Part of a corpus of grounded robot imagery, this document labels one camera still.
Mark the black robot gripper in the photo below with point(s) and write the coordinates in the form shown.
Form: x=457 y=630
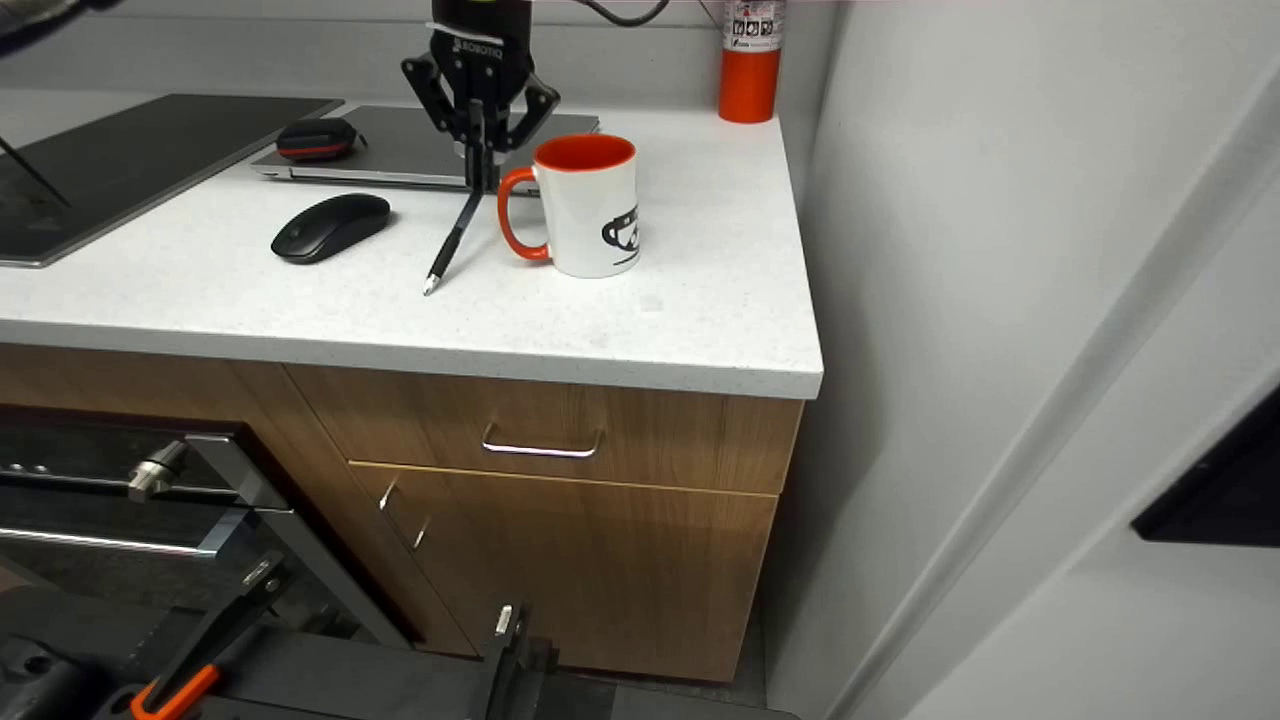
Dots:
x=482 y=36

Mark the black pen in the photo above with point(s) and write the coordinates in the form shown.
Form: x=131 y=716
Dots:
x=454 y=236

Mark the closed grey laptop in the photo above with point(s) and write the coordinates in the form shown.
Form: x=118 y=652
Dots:
x=385 y=149

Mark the black case with red trim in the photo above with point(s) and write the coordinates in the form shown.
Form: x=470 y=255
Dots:
x=318 y=139

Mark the black computer mouse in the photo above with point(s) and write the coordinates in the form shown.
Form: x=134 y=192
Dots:
x=331 y=225

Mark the orange and white canister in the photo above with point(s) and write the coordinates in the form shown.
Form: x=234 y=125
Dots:
x=755 y=66

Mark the wooden cabinet with drawers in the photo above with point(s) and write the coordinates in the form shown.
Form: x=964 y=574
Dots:
x=587 y=561

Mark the silver metal knob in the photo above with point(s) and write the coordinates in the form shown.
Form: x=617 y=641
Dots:
x=155 y=471

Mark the black metal frame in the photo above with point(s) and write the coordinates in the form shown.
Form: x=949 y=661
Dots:
x=253 y=535

